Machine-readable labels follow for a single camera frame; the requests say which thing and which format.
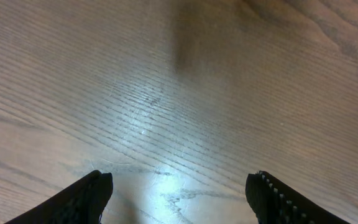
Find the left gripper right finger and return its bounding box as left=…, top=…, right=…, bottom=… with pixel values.
left=245, top=170, right=349, bottom=224

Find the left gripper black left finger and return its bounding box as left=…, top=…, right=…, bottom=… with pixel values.
left=6, top=170, right=113, bottom=224

